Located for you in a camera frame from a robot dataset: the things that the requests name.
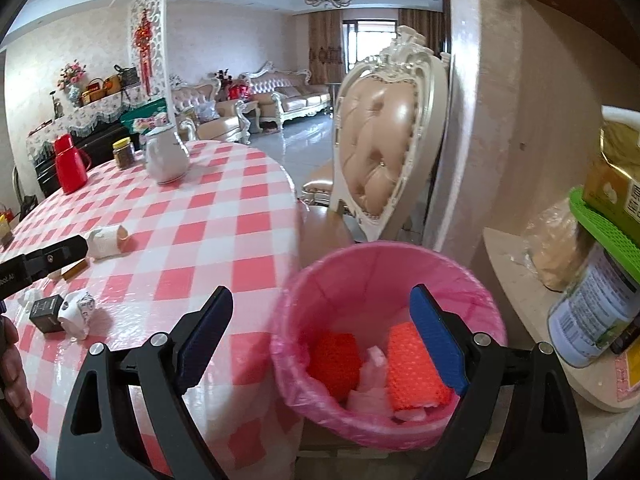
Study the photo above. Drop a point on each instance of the pink lined trash bin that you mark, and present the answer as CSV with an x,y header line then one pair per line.
x,y
350,280

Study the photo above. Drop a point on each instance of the brown curtain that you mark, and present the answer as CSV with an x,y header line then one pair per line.
x,y
425,25
325,45

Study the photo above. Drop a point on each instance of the white lattice screen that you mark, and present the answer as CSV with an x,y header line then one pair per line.
x,y
162,35

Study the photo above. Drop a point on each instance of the red gift basket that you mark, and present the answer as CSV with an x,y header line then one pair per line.
x,y
239,91

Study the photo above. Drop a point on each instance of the red chinese knot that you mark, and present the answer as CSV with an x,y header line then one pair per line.
x,y
143,35

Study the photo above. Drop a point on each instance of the printed paper cup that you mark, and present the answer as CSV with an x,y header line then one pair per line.
x,y
75,312

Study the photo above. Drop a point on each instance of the floral lace piano cloth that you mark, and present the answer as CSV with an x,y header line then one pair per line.
x,y
90,115

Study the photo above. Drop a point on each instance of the marble corner shelf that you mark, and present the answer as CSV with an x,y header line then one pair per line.
x,y
510,260

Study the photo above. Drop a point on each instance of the gold foil bag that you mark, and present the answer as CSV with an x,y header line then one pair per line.
x,y
615,180

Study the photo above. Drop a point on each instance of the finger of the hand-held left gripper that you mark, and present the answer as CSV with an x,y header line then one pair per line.
x,y
55,256

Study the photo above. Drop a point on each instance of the orange woven basket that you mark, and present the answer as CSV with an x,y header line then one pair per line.
x,y
113,86

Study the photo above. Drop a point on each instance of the white ceramic teapot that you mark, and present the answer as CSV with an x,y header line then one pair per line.
x,y
167,157

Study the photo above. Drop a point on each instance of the green lidded tin can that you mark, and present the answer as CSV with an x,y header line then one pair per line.
x,y
600,230

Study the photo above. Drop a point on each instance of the person's left hand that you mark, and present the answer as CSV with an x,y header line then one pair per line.
x,y
15,370

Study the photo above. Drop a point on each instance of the dark wooden chair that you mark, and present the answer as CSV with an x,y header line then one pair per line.
x,y
25,200

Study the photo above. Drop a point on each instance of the cream leather armchair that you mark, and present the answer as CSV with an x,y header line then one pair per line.
x,y
220,122

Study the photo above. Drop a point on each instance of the clear plastic bag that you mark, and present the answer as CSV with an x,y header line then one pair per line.
x,y
27,296

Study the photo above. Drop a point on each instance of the vase of pink flowers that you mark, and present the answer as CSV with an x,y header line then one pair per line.
x,y
74,95

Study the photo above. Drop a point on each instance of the large orange foam net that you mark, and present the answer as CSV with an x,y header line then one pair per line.
x,y
410,370

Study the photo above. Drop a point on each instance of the glass balcony door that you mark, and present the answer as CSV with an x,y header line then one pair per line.
x,y
365,45

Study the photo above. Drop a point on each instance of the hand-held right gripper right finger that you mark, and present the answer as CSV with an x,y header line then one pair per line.
x,y
440,340

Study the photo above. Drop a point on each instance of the dark flower arrangement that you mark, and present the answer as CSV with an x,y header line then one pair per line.
x,y
226,77

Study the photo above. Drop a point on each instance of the green snack bag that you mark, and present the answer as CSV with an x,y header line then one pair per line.
x,y
145,117

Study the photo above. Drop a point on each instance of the small orange foam net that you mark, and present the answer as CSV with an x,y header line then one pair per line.
x,y
332,365

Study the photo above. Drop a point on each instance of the plain paper cup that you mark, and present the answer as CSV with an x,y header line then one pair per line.
x,y
105,244

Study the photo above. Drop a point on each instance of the dark handbag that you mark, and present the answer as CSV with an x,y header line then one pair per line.
x,y
129,76

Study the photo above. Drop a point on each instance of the small black box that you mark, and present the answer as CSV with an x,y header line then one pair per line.
x,y
45,312

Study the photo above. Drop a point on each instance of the cream leather sofa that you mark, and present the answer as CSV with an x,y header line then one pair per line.
x,y
295,97

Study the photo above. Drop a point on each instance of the glass jar with yellow lid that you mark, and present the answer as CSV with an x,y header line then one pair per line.
x,y
5,232
123,156

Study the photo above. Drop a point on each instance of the plastic bag of beige powder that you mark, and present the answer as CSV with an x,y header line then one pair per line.
x,y
555,250

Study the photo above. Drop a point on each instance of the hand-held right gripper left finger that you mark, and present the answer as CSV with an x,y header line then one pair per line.
x,y
207,330

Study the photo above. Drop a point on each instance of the large metal can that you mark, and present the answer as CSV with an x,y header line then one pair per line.
x,y
590,310

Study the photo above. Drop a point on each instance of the cream tufted leather chair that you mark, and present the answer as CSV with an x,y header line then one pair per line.
x,y
380,140

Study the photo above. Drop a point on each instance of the black piano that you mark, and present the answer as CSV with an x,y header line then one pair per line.
x,y
102,132

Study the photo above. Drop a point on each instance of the brown woven basket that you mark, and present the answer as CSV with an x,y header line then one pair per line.
x,y
93,94

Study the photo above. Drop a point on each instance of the red thermos flask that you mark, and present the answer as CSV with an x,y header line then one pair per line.
x,y
70,167

